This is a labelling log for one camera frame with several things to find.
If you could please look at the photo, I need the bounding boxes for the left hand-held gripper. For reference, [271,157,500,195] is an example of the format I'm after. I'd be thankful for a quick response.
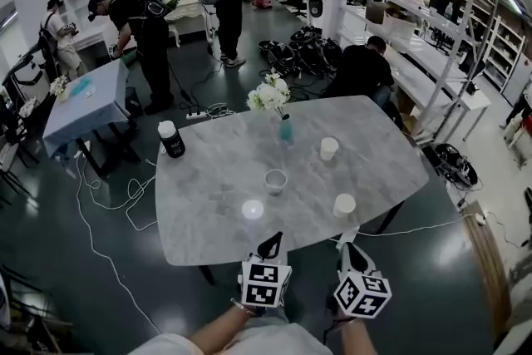
[237,231,293,309]

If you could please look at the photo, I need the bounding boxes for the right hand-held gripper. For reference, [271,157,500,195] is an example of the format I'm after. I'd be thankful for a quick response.
[333,241,393,319]

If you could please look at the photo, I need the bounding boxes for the white paper cup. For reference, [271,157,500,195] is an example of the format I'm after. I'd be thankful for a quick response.
[332,193,357,219]
[319,136,340,162]
[264,169,288,197]

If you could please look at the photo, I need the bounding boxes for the person's right forearm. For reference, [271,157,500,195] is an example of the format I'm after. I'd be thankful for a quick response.
[332,315,379,355]

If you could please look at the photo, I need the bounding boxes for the person's left forearm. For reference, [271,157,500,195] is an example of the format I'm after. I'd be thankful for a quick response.
[182,300,259,351]

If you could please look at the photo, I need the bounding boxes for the person's blue jeans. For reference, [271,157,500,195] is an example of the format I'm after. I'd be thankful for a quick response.
[244,305,290,325]

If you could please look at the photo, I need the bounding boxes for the person's white shirt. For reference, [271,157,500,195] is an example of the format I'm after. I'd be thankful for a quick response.
[128,322,333,355]

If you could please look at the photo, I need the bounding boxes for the blue ribbed vase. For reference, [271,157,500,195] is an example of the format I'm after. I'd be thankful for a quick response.
[277,114,296,145]

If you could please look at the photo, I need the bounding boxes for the wooden floor plank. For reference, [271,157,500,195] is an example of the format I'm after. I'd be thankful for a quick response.
[462,211,513,340]

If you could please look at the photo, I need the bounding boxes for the black gear heap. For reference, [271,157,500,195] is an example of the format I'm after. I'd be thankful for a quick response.
[431,142,481,188]

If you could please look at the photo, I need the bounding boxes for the black bottle white cap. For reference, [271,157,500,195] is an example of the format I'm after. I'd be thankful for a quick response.
[157,120,187,159]

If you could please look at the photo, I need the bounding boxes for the white flower bouquet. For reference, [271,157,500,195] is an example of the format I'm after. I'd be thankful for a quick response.
[246,69,292,118]

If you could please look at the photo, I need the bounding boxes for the pile of black bags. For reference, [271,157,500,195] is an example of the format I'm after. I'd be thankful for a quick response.
[257,27,344,79]

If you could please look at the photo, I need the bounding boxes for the white metal shelving rack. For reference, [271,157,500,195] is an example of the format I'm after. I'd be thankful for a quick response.
[338,0,500,146]

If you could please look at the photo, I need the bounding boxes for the blue cloth covered table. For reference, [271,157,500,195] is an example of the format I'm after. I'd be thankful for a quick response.
[42,60,142,178]

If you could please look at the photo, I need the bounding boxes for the white storage crate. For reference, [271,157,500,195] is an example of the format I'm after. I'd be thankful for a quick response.
[384,10,417,41]

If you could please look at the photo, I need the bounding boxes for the white fridge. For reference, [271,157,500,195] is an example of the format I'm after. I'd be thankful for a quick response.
[502,53,532,107]

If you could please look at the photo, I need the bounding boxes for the cardboard box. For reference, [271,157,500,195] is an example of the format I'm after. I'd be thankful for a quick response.
[364,0,391,24]

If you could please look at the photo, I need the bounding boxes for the white dressing table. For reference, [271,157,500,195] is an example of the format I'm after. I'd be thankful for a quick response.
[165,0,209,49]

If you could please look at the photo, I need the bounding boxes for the teal cloth item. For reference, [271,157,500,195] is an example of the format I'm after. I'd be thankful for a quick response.
[68,76,93,96]

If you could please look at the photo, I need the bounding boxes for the small potted white flowers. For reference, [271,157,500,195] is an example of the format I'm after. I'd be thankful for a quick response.
[49,74,70,103]

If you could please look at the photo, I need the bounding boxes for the thin wrist bracelet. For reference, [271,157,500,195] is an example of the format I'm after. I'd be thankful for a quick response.
[230,298,257,317]

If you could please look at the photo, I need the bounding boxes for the long white floor cable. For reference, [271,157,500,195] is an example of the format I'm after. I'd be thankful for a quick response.
[74,153,161,336]

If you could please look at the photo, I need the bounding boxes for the wooden frame stool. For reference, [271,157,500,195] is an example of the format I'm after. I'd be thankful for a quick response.
[0,261,74,355]

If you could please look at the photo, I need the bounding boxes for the white wall shelving units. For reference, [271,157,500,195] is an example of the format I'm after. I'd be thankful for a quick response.
[484,18,525,91]

